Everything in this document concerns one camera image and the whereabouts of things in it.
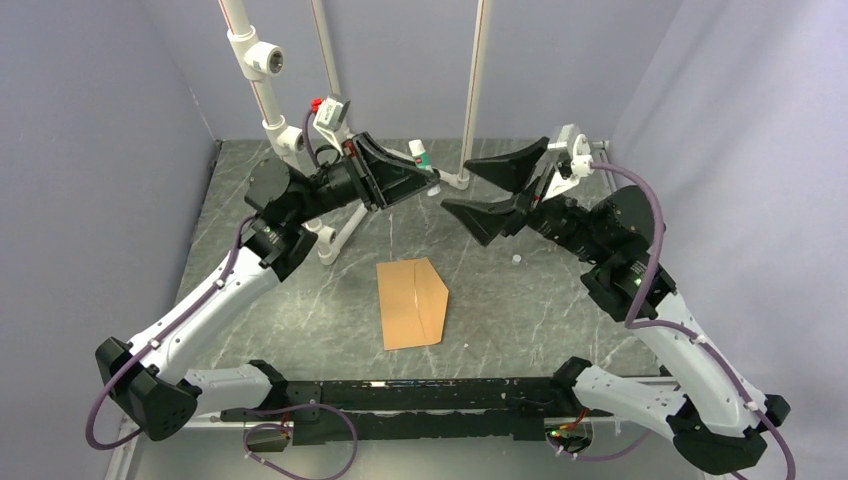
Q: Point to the brown paper envelope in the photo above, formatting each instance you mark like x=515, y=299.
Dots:
x=413, y=303

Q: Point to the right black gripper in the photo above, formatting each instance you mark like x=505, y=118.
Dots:
x=484, y=218

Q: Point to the aluminium rail frame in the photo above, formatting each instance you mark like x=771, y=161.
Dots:
x=323, y=323

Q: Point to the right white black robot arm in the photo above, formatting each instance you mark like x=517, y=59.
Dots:
x=610, y=218

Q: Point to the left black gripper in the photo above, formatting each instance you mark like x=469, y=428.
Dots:
x=379, y=177

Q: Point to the green white glue stick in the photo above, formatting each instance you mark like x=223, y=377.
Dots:
x=422, y=160

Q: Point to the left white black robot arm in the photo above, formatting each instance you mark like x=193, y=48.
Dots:
x=151, y=376

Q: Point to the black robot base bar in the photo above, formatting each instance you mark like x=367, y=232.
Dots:
x=322, y=411

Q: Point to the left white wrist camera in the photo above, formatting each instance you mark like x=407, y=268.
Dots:
x=330, y=119

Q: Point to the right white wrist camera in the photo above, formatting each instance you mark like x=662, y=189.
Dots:
x=573, y=160

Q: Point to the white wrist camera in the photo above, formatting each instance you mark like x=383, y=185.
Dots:
x=330, y=119
x=573, y=160

